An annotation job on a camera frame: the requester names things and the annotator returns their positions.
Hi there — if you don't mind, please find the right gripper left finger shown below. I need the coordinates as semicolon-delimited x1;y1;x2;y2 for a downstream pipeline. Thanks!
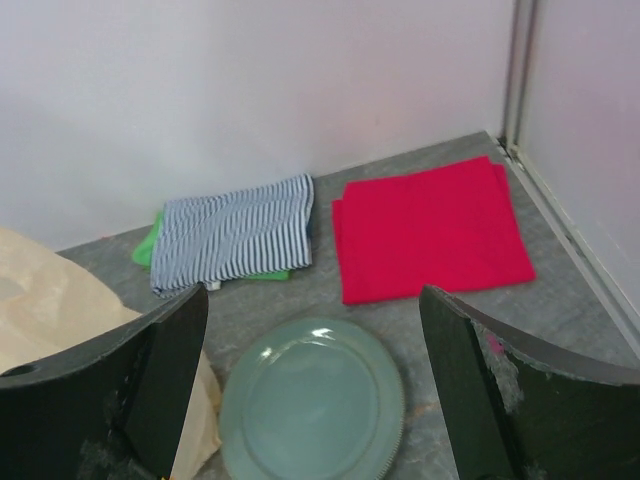
1;286;208;479

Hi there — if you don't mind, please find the beige plastic bag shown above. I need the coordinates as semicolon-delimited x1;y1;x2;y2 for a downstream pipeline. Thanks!
1;228;222;479

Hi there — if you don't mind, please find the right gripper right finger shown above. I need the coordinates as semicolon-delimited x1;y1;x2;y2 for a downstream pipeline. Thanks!
419;286;639;479

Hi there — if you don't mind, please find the blue striped cloth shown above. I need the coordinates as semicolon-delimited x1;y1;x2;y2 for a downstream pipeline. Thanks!
150;174;314;297

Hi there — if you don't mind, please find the red cloth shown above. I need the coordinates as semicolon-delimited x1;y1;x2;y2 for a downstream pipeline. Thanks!
332;156;536;305

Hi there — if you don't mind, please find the green cloth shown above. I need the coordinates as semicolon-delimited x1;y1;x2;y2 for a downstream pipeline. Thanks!
131;211;290;281

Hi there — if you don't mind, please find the green plate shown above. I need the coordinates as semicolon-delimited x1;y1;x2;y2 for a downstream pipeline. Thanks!
219;317;405;479

